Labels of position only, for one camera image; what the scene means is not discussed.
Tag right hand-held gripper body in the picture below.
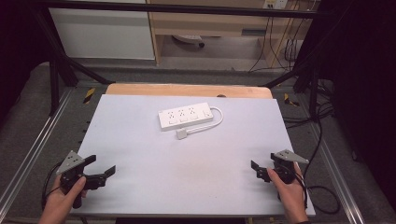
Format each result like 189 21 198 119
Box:
269 148 310 185

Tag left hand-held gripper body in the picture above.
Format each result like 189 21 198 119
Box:
55 150 106 210

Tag white cable with plug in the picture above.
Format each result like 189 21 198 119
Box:
176 105 225 141

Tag white power strip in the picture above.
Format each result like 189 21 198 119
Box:
157 102 215 133

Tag person's right hand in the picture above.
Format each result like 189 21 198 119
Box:
266 161 309 218

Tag person's left hand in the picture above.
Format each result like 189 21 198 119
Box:
38 175 88 222

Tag yellow black tape strip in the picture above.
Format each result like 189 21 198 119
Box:
283 92 301 107
82 87 96 105

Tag wooden table board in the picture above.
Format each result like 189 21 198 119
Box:
105 82 275 100

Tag white cabinet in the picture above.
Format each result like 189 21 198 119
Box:
49 0 156 61

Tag office chair base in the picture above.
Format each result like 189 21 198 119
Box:
172 34 206 49

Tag light wooden desk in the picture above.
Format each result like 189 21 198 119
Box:
146 0 312 65

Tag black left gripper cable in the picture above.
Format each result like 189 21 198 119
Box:
40 161 64 211

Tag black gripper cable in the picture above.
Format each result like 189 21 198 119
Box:
292 104 342 216
40 161 64 211

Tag aluminium rail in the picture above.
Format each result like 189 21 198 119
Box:
306 119 366 224
0 88 75 216

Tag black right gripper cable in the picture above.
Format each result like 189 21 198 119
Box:
292 104 342 216

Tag black floor cables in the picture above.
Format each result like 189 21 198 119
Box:
281 78 339 130

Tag hanging black cables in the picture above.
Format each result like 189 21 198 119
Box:
247 12 312 73

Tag white wall socket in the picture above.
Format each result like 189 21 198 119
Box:
262 0 289 10

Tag black metal frame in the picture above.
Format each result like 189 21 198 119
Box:
29 0 354 120

